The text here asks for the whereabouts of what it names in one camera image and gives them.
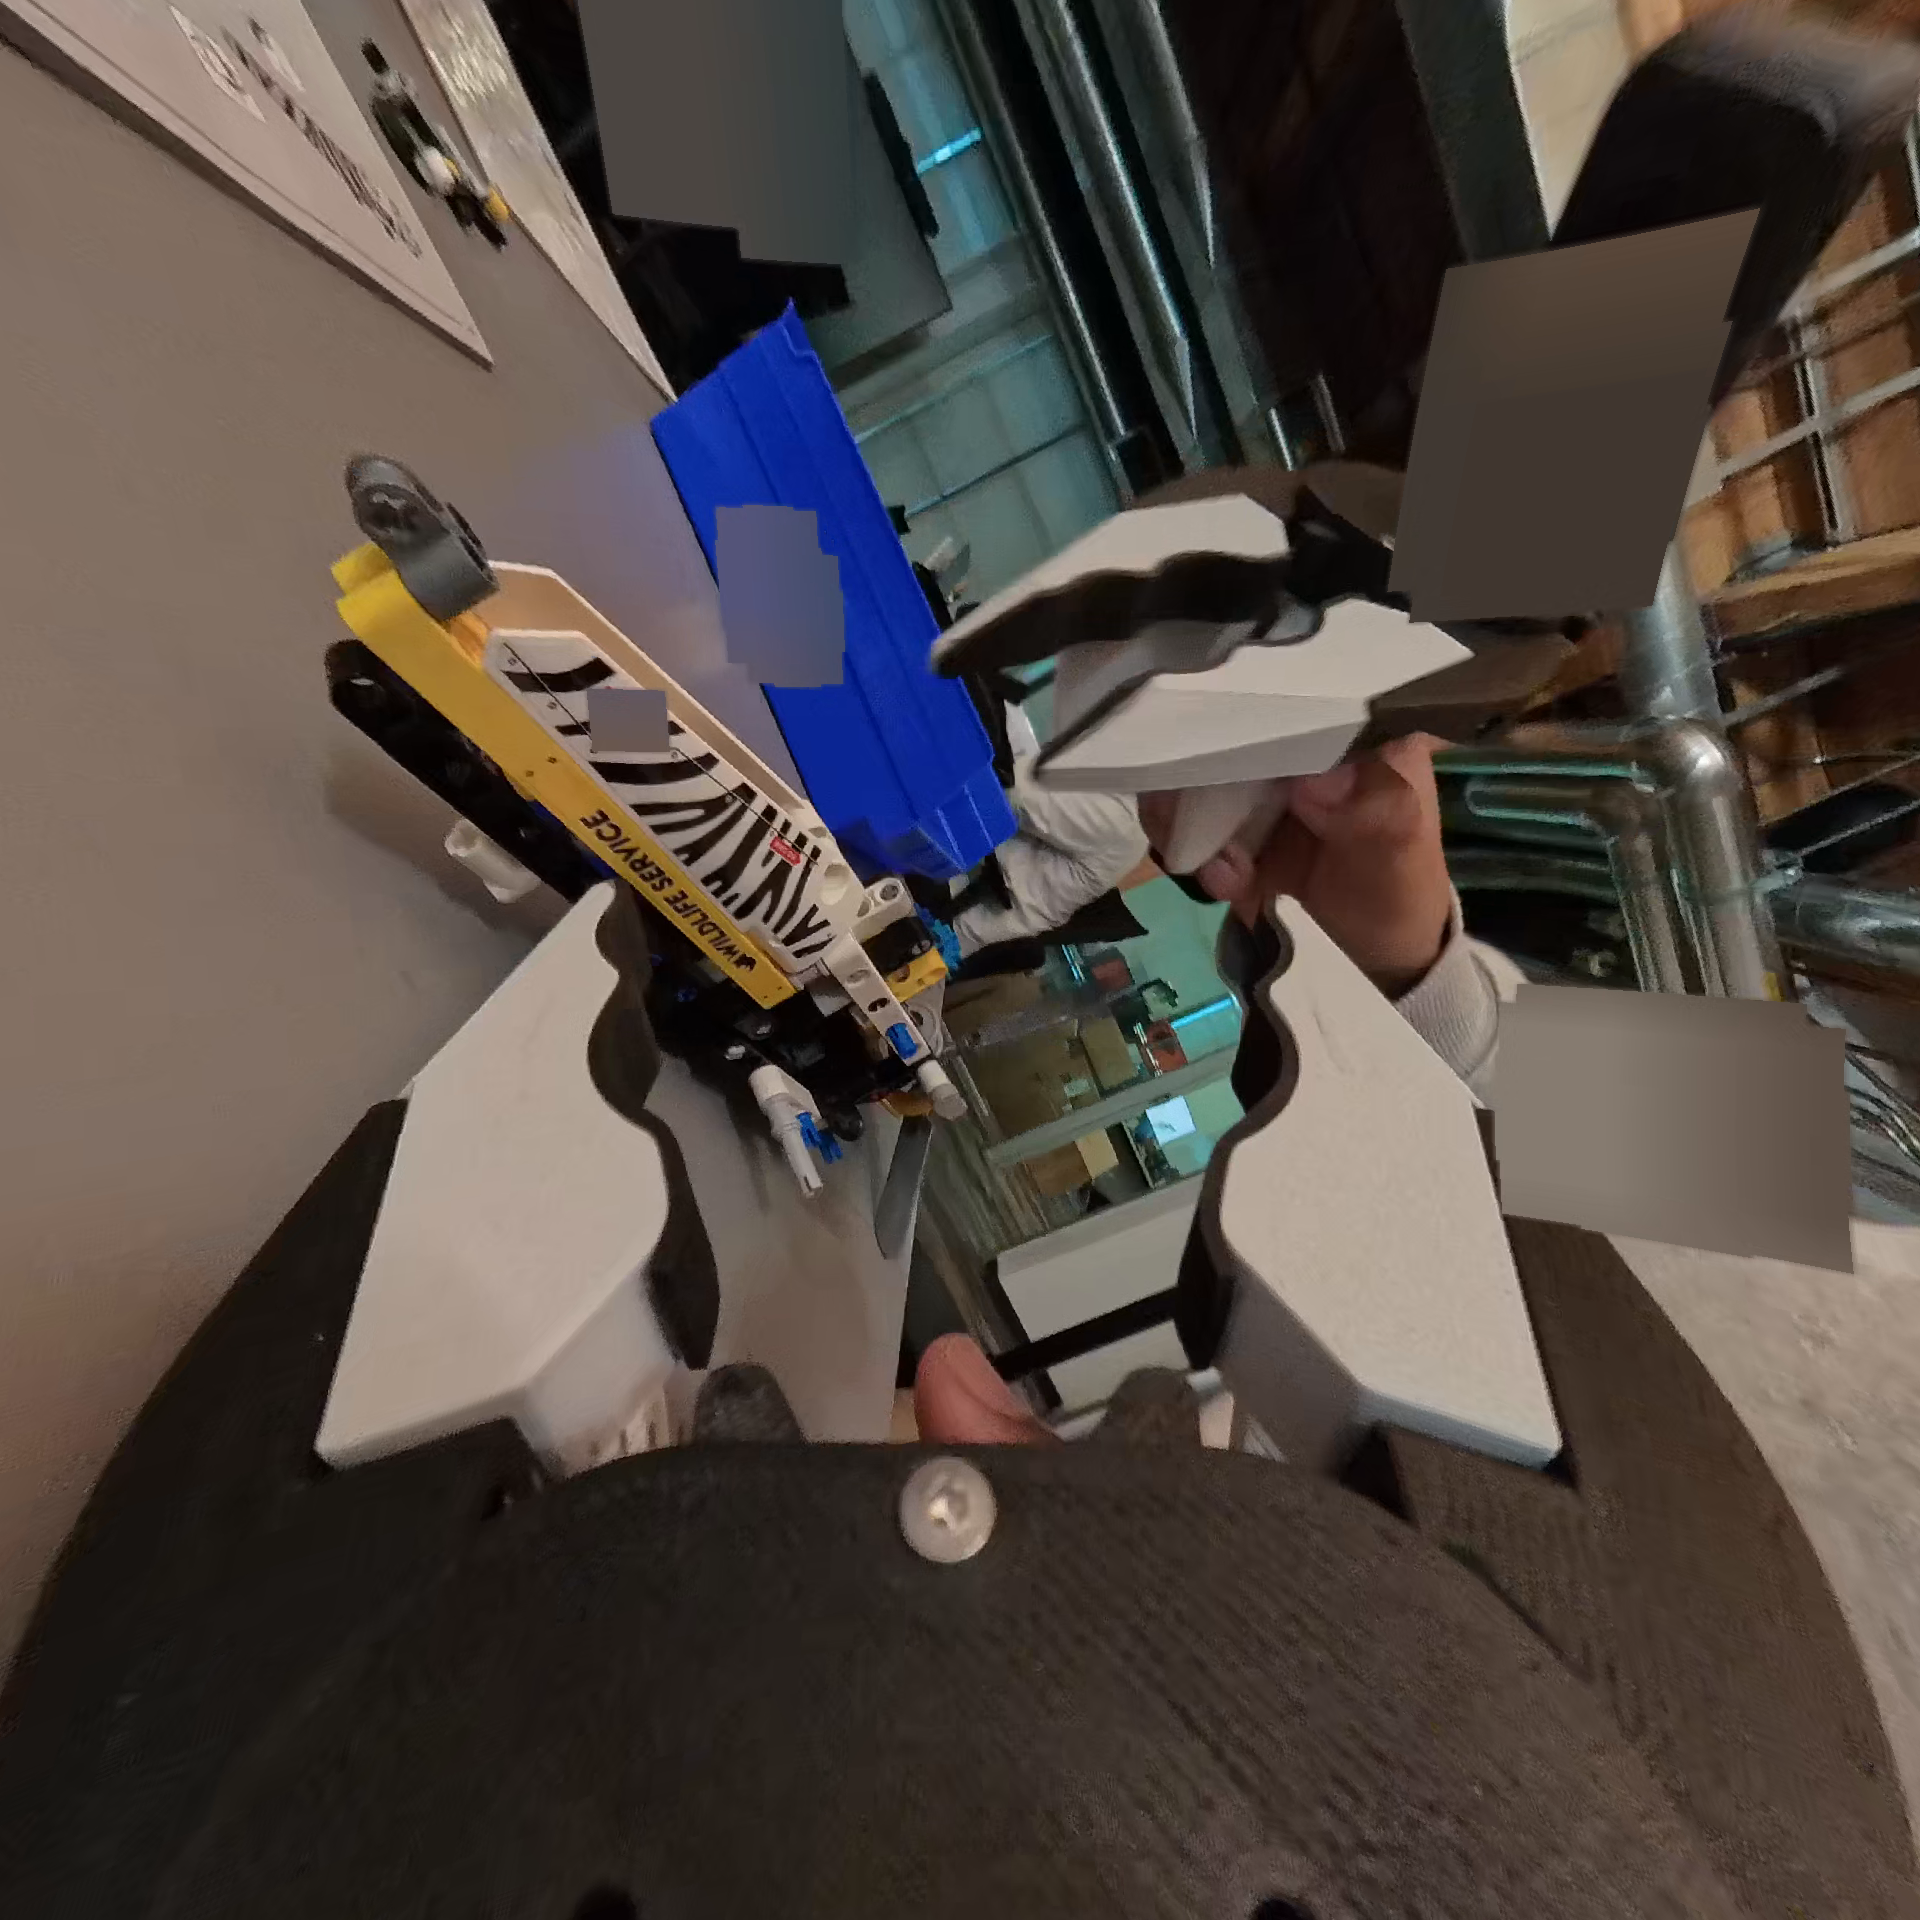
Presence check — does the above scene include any silver metal pipe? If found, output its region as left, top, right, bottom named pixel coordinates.
left=1441, top=600, right=1920, bottom=1009

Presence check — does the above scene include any person's right forearm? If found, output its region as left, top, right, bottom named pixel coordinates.
left=1388, top=900, right=1508, bottom=1089

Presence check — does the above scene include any person's left hand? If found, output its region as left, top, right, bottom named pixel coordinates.
left=914, top=1335, right=1040, bottom=1444

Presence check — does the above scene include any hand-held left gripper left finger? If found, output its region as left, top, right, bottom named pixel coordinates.
left=315, top=883, right=722, bottom=1470

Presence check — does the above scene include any small cluster of lego pieces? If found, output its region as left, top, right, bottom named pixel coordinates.
left=360, top=41, right=513, bottom=250

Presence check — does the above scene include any person's right hand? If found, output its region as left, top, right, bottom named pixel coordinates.
left=1201, top=743, right=1465, bottom=992

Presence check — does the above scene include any lego instruction booklet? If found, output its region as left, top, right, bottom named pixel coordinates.
left=0, top=0, right=493, bottom=368

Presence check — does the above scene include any white printed paper sheet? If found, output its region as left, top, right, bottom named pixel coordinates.
left=398, top=0, right=677, bottom=400

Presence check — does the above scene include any lego plane model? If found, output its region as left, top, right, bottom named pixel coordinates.
left=326, top=457, right=969, bottom=1255

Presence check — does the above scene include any blue plastic bin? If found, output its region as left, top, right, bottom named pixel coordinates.
left=651, top=299, right=1019, bottom=880

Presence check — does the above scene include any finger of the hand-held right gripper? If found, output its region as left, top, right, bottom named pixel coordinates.
left=931, top=496, right=1299, bottom=676
left=1036, top=592, right=1478, bottom=793

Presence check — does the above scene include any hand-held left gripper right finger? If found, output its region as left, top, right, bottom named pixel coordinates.
left=1178, top=896, right=1562, bottom=1470

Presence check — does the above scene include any white lego wing panel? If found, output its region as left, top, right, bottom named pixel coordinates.
left=481, top=562, right=873, bottom=970

